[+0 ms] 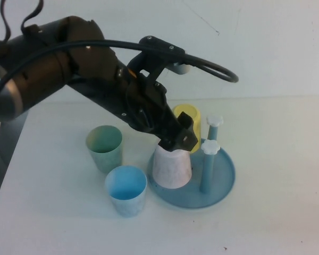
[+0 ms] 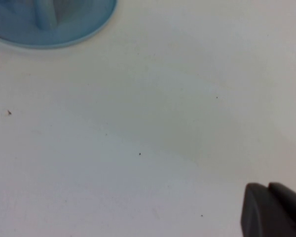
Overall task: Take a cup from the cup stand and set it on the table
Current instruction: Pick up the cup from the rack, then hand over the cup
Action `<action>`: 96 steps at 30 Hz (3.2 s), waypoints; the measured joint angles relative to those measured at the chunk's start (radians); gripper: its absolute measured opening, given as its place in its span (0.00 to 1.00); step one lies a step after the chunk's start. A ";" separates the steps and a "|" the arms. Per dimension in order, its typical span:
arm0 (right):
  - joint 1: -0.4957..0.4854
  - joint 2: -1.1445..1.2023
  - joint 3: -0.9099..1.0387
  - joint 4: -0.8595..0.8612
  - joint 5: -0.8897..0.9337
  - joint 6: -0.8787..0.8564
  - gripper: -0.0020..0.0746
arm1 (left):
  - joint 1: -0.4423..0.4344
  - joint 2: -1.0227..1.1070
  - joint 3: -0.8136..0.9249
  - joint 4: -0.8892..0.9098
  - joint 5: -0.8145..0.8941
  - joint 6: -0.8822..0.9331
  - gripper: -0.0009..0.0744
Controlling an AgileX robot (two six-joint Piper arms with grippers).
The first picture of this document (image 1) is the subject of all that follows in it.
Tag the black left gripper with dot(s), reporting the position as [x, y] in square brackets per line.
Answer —
[146, 111]

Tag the pink plastic cup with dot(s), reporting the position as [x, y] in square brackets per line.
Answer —
[171, 170]

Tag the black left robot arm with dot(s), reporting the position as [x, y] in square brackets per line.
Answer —
[55, 66]

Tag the yellow plastic cup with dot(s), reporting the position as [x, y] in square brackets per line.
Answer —
[196, 125]

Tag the blue cup stand with pegs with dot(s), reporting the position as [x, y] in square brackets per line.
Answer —
[218, 186]

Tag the green plastic cup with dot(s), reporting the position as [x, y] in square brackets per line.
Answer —
[106, 159]

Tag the blue plastic cup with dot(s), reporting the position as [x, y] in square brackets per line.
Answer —
[127, 204]

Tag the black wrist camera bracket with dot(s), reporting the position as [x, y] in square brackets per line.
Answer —
[159, 43]

